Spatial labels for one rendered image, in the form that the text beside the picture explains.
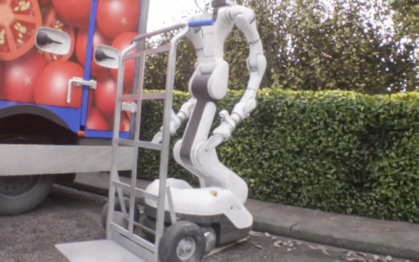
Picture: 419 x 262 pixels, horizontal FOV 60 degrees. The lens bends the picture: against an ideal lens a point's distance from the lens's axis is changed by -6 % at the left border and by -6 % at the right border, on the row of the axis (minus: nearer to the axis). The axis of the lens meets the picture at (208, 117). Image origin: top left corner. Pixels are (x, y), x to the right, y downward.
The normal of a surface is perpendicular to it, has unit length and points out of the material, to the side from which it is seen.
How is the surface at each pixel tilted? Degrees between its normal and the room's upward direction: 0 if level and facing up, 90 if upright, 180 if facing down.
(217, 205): 90
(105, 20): 90
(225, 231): 90
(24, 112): 90
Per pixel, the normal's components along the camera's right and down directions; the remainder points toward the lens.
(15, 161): 0.83, 0.04
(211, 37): -0.69, 0.03
